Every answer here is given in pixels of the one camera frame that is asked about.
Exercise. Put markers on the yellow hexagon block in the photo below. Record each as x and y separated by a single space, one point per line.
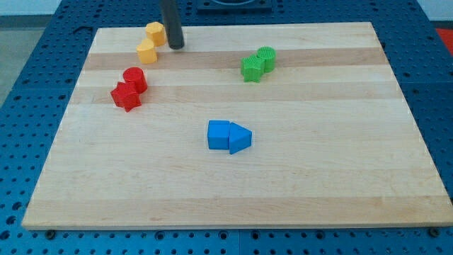
155 31

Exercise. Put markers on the light wooden board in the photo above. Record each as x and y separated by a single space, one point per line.
334 141

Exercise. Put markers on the blue cube block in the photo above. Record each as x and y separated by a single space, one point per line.
218 134

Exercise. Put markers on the blue triangle block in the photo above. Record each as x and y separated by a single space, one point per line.
239 138

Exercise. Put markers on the green star block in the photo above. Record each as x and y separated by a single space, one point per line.
252 68

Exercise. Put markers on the green cylinder block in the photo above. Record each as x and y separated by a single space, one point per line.
268 54

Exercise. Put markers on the red cylinder block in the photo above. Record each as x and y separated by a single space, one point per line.
137 77

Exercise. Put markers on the yellow heart block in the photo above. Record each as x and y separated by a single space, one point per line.
146 51

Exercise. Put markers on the red star block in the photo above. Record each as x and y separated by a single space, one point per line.
125 96

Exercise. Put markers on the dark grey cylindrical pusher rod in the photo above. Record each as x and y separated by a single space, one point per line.
172 24

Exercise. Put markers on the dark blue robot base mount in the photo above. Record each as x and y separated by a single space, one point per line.
233 6

